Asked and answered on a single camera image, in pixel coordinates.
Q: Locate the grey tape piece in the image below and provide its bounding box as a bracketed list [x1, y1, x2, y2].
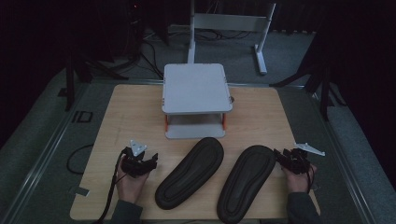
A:
[74, 186, 92, 198]

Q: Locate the black cable loop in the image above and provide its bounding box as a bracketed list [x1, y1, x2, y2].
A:
[65, 143, 95, 175]

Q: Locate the white metal stand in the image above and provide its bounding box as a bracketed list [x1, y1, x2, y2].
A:
[186, 0, 277, 77]

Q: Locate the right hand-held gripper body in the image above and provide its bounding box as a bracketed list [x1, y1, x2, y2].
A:
[281, 142, 326, 175]

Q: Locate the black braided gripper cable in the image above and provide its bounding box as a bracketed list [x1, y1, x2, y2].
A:
[94, 147, 129, 224]

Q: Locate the bundle of black cables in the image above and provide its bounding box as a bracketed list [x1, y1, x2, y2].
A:
[122, 27, 166, 79]

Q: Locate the metal frame rail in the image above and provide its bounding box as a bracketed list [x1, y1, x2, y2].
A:
[0, 81, 94, 224]
[310, 88, 378, 224]

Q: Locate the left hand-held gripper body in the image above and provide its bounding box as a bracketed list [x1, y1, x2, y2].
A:
[120, 139, 154, 178]

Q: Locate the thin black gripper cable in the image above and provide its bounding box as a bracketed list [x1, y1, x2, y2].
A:
[305, 163, 316, 193]

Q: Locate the black shoe insole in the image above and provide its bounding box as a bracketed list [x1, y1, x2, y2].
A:
[154, 136, 225, 211]
[217, 145, 277, 224]

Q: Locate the black tripod stand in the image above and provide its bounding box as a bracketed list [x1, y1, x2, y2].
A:
[63, 46, 129, 112]
[270, 59, 347, 123]

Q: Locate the white two-tier shoe rack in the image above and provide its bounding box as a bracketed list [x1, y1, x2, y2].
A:
[162, 63, 233, 140]

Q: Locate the person's right hand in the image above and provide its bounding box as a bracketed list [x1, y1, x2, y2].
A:
[281, 162, 318, 194]

